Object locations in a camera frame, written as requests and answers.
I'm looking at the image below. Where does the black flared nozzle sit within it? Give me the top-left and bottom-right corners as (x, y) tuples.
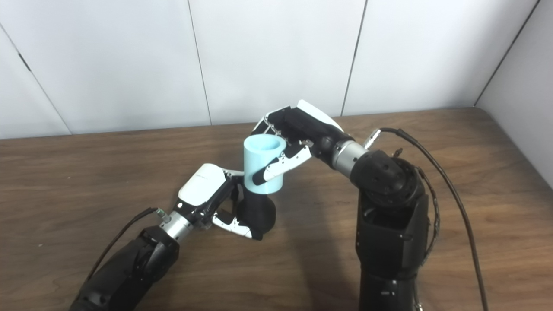
(237, 190), (277, 240)

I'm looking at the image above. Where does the black and white right hand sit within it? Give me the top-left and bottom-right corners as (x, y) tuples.
(251, 100), (354, 186)

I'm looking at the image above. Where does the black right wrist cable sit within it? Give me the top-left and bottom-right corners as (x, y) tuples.
(365, 127), (489, 311)

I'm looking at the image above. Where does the black and white left hand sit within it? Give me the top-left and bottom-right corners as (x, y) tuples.
(173, 163), (263, 241)

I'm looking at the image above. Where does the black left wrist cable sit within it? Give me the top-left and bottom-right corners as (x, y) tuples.
(82, 207), (171, 286)

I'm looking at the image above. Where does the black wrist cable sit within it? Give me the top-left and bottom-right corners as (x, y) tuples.
(82, 207), (171, 286)
(365, 127), (489, 311)

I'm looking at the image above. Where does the light-blue hose piece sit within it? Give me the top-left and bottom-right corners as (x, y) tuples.
(243, 134), (287, 193)

